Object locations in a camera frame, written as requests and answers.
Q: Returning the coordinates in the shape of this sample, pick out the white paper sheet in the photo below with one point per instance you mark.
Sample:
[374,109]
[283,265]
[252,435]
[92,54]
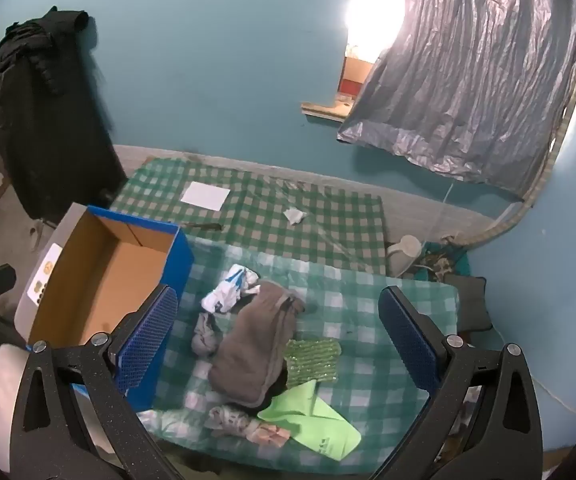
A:
[205,195]

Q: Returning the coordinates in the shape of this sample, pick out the wooden window ledge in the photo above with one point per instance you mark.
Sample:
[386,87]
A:
[323,110]

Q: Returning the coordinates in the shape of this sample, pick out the hanging black clothing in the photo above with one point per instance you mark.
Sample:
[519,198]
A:
[53,110]

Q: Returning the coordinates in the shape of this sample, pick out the grey pants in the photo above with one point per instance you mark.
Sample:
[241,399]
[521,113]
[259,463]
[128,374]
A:
[253,340]

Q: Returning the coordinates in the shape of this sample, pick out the grey patterned sock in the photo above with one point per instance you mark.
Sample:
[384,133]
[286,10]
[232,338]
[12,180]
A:
[228,420]

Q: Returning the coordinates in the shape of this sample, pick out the white kettle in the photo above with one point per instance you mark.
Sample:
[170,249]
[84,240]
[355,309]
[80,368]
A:
[407,252]

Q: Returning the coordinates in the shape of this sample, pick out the white and blue cloth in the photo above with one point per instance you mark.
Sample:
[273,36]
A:
[223,295]

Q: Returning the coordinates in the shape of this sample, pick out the light green cloth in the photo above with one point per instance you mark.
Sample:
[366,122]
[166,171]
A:
[318,425]

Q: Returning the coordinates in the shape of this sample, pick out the green bubble wrap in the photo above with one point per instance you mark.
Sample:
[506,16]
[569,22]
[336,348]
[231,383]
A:
[313,360]

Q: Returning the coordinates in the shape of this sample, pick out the black cushion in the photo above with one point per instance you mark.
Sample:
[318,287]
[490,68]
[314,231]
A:
[470,300]

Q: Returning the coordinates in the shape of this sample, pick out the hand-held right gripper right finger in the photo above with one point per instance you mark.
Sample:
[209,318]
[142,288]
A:
[410,340]

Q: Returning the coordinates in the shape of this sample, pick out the blue-rimmed cardboard box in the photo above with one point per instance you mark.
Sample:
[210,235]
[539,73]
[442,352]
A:
[103,270]

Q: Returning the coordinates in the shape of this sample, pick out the green white checkered blanket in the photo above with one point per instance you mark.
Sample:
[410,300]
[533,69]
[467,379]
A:
[357,320]

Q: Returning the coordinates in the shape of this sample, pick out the dark small stick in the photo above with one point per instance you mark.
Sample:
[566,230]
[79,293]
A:
[203,227]

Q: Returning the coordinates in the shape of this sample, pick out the crumpled white tissue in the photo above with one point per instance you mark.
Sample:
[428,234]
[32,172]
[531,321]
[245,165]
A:
[294,216]

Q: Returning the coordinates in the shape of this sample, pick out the teal patterned cloth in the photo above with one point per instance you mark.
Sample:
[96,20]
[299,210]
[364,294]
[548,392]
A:
[455,262]

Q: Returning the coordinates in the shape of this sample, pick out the silver tarp curtain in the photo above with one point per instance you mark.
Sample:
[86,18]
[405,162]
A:
[467,85]

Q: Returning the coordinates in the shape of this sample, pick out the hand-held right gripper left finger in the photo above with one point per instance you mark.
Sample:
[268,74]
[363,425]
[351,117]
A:
[149,340]

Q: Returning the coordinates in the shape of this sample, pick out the pink striped sock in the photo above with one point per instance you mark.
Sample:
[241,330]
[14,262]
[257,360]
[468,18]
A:
[270,435]

